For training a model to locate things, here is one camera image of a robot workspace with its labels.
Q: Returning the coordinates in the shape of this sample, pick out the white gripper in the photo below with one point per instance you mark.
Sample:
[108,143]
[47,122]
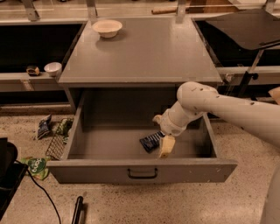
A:
[171,126]

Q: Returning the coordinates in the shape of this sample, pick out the blue rxbar blueberry wrapper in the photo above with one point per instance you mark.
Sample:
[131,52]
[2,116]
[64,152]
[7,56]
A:
[151,142]

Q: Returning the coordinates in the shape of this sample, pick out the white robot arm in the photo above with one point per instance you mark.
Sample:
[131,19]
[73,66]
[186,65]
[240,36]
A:
[259,119]

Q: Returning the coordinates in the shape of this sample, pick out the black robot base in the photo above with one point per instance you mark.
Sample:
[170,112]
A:
[11,173]

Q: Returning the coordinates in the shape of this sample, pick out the grey open drawer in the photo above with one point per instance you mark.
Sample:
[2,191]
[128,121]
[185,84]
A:
[104,142]

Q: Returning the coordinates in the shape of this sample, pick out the grey metal cabinet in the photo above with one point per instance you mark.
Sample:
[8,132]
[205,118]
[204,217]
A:
[149,51]

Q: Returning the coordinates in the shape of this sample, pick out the green snack bag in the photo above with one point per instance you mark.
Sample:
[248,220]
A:
[64,127]

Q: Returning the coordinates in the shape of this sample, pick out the beige paper bowl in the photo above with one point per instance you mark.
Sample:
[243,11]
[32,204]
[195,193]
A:
[107,28]

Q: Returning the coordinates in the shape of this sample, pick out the dark blue snack bag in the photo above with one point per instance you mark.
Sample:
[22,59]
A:
[44,126]

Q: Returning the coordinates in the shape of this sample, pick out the wooden rolling pin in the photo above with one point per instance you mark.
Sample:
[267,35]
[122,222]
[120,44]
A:
[166,10]

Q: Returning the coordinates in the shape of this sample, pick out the black bar on floor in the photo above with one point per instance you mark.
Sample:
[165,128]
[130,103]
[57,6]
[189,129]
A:
[77,210]

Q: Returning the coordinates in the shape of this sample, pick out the small white bowl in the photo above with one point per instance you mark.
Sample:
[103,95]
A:
[53,69]

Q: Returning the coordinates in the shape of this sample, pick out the green white snack pouch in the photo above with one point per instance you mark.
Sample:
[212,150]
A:
[37,166]

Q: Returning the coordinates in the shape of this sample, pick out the black stand with tray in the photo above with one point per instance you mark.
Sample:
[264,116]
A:
[254,30]

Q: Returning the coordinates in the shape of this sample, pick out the yellow black tape measure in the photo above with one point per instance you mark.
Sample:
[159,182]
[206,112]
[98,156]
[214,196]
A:
[33,70]

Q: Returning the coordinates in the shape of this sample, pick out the black drawer handle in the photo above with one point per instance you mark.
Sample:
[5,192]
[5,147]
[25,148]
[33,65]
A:
[142,174]

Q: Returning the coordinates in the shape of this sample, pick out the black wire basket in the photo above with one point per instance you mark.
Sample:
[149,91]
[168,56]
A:
[56,147]

